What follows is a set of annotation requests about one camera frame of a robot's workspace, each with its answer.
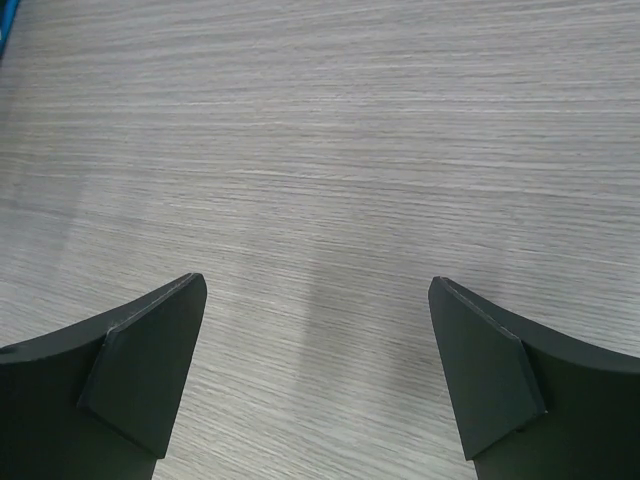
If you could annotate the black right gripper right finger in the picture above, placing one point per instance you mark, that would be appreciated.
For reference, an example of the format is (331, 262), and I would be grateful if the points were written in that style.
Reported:
(531, 402)

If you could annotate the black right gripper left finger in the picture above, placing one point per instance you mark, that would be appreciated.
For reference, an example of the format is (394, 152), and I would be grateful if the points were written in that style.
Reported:
(99, 399)

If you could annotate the blue plastic bin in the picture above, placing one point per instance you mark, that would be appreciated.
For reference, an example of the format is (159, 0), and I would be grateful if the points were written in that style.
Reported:
(7, 14)

